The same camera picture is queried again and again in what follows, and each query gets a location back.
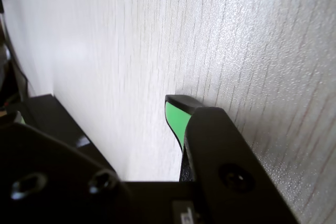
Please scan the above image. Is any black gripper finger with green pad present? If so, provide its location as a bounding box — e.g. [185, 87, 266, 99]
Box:
[164, 94, 301, 224]
[0, 111, 138, 224]

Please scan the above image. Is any thick black table cable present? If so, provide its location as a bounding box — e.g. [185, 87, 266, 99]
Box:
[0, 11, 30, 102]

